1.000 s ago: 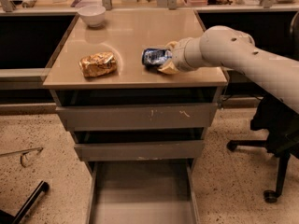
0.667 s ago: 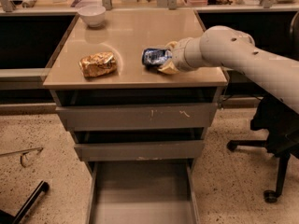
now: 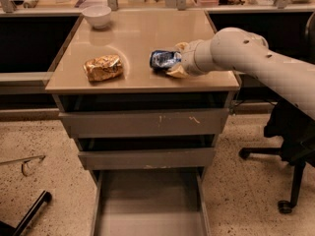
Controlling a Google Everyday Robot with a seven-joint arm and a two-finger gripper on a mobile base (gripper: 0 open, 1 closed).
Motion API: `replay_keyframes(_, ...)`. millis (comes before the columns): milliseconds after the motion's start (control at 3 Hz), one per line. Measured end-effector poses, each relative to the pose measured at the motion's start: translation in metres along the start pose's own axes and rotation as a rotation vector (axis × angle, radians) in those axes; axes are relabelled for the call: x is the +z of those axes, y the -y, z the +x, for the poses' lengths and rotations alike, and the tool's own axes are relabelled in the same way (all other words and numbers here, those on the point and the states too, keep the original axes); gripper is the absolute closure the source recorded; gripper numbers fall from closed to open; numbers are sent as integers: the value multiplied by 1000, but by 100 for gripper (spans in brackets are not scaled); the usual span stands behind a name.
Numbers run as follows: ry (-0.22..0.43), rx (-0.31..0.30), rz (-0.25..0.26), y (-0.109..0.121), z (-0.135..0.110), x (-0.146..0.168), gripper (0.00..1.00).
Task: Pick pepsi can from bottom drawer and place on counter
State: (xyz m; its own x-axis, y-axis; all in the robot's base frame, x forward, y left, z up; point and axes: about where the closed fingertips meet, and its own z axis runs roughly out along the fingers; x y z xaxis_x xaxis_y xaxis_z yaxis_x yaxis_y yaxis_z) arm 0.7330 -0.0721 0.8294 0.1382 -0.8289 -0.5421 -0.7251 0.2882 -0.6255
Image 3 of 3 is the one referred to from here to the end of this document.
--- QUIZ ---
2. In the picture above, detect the white bowl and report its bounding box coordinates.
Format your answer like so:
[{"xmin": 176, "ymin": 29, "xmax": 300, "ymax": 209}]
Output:
[{"xmin": 82, "ymin": 5, "xmax": 111, "ymax": 29}]

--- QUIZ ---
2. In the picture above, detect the middle grey drawer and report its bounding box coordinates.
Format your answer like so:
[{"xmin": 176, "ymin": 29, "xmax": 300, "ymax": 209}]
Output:
[{"xmin": 78, "ymin": 147, "xmax": 215, "ymax": 170}]

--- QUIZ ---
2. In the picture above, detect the crumpled golden chip bag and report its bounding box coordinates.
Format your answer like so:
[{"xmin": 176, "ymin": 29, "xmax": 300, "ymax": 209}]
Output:
[{"xmin": 83, "ymin": 54, "xmax": 123, "ymax": 82}]

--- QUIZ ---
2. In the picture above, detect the black office chair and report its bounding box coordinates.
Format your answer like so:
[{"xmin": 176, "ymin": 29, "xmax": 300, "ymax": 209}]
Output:
[{"xmin": 239, "ymin": 13, "xmax": 315, "ymax": 213}]

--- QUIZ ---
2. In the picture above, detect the grey drawer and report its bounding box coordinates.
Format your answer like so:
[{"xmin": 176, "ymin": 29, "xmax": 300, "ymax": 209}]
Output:
[
  {"xmin": 78, "ymin": 147, "xmax": 215, "ymax": 170},
  {"xmin": 90, "ymin": 168, "xmax": 211, "ymax": 236},
  {"xmin": 59, "ymin": 108, "xmax": 228, "ymax": 139}
]

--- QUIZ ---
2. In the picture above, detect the top grey drawer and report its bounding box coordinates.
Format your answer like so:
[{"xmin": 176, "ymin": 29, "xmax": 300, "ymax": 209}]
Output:
[{"xmin": 59, "ymin": 108, "xmax": 228, "ymax": 139}]

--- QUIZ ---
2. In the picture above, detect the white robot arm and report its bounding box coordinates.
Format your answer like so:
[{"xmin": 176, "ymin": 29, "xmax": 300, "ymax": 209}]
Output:
[{"xmin": 167, "ymin": 28, "xmax": 315, "ymax": 119}]

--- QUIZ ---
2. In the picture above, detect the bottom grey drawer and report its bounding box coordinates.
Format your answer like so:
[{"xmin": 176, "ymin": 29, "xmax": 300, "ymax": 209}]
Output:
[{"xmin": 90, "ymin": 168, "xmax": 211, "ymax": 236}]

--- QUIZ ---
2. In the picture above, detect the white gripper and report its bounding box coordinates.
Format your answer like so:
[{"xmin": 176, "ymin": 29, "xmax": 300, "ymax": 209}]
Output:
[{"xmin": 166, "ymin": 40, "xmax": 211, "ymax": 79}]

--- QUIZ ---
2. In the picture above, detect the black chair leg left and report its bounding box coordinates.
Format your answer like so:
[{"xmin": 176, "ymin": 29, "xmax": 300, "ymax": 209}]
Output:
[{"xmin": 0, "ymin": 191, "xmax": 52, "ymax": 236}]

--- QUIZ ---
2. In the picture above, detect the grey drawer cabinet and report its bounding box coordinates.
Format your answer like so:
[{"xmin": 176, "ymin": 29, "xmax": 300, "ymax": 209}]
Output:
[{"xmin": 44, "ymin": 9, "xmax": 241, "ymax": 236}]

